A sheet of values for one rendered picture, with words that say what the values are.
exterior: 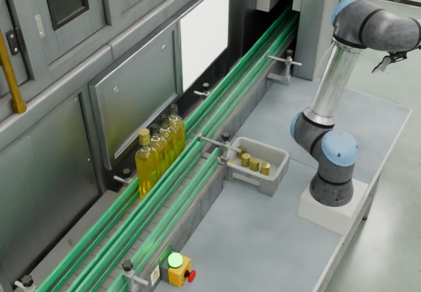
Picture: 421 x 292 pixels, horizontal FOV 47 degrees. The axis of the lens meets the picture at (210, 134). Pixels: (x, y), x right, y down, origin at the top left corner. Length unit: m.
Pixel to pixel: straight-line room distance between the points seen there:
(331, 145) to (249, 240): 0.43
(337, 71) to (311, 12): 0.75
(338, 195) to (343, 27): 0.56
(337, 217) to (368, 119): 0.69
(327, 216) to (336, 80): 0.47
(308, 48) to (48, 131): 1.40
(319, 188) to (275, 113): 0.63
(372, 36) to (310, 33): 0.89
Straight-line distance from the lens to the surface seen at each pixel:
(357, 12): 1.54
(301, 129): 1.70
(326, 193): 1.70
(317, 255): 1.72
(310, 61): 2.43
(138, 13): 1.59
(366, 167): 2.06
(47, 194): 1.50
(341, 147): 1.61
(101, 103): 1.48
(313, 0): 2.30
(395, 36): 1.50
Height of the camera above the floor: 2.12
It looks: 40 degrees down
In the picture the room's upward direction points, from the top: straight up
